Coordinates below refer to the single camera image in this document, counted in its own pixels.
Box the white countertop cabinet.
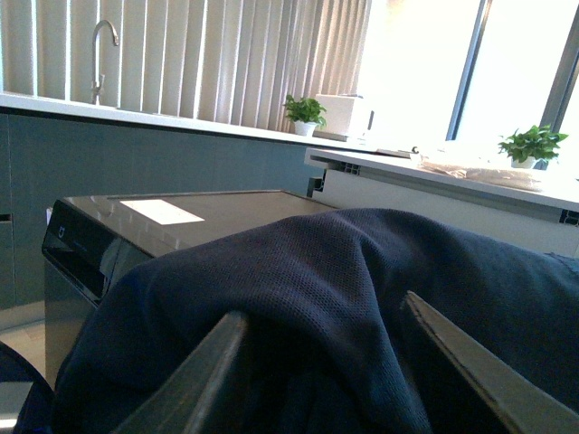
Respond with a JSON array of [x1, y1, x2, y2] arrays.
[[305, 148, 578, 257]]

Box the white box appliance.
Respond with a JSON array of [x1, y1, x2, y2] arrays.
[[313, 94, 375, 142]]

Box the teal counter with sink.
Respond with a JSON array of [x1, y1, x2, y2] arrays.
[[0, 91, 367, 334]]

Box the small green potted plant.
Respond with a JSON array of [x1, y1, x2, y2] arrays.
[[283, 94, 327, 137]]

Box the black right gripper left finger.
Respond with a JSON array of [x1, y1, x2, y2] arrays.
[[115, 312, 250, 433]]

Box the chrome kitchen faucet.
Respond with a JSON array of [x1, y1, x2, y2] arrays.
[[91, 19, 120, 106]]

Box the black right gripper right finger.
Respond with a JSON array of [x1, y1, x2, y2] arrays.
[[403, 292, 578, 433]]

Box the clear plastic bag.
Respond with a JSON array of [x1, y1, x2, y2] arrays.
[[419, 156, 546, 192]]

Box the dark navy knit garment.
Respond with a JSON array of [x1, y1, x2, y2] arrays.
[[52, 209, 578, 433]]

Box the beige vertical blinds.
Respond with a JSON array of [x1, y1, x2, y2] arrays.
[[1, 1, 371, 131]]

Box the grey front-load washing machine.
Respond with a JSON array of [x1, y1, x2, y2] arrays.
[[42, 190, 330, 385]]

